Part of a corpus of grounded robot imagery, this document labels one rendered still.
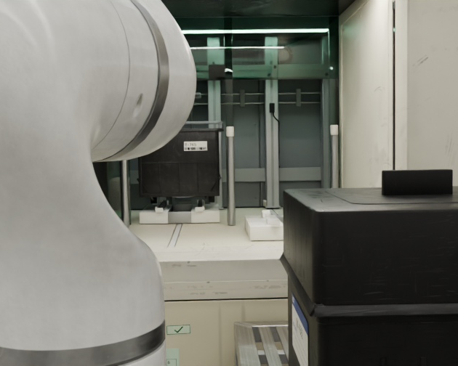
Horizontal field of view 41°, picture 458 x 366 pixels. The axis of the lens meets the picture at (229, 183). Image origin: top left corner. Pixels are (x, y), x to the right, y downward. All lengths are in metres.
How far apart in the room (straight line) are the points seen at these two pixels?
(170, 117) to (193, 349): 0.78
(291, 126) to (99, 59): 1.69
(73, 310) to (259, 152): 1.67
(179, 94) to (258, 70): 1.19
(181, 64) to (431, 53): 0.74
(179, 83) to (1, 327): 0.19
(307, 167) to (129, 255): 1.68
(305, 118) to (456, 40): 0.96
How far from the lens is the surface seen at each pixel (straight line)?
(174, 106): 0.43
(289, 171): 2.00
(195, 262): 1.12
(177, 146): 1.62
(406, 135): 1.10
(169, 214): 1.63
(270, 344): 1.00
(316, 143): 2.03
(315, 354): 0.64
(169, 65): 0.41
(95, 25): 0.35
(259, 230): 1.31
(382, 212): 0.59
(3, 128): 0.31
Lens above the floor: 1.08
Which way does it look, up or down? 4 degrees down
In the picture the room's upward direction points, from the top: 1 degrees counter-clockwise
